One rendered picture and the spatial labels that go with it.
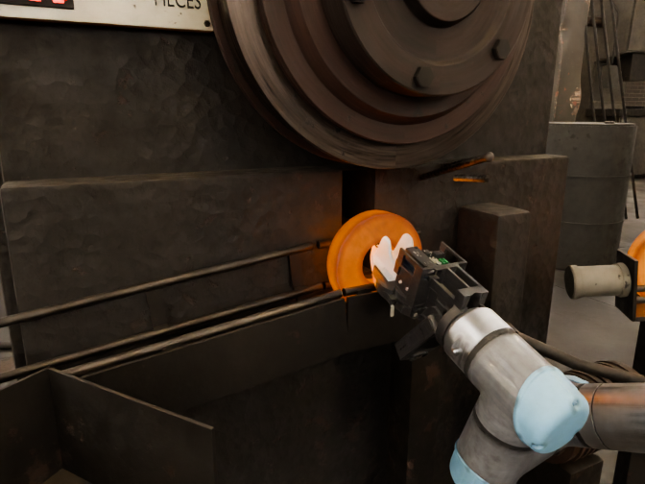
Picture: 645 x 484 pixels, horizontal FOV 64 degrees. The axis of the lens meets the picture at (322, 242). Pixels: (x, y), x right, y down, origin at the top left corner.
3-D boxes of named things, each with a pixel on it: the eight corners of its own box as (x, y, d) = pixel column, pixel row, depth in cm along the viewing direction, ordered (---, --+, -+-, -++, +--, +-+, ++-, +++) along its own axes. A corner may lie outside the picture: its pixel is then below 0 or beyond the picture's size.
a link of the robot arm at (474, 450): (538, 482, 63) (576, 422, 58) (480, 523, 57) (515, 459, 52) (489, 434, 69) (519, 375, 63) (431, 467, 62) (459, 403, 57)
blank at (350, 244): (321, 219, 74) (331, 224, 71) (409, 201, 80) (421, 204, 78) (329, 317, 79) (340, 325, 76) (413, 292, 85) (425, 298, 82)
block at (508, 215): (444, 329, 96) (453, 203, 90) (477, 322, 99) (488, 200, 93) (486, 353, 87) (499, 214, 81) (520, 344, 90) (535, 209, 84)
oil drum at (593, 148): (499, 253, 353) (512, 120, 330) (559, 243, 378) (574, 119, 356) (575, 278, 301) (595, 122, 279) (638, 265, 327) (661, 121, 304)
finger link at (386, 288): (393, 260, 74) (427, 296, 68) (391, 271, 75) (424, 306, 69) (365, 264, 72) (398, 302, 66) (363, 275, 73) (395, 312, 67)
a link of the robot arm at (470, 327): (504, 370, 62) (451, 386, 58) (479, 345, 65) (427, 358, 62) (525, 322, 58) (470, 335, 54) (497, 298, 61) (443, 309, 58)
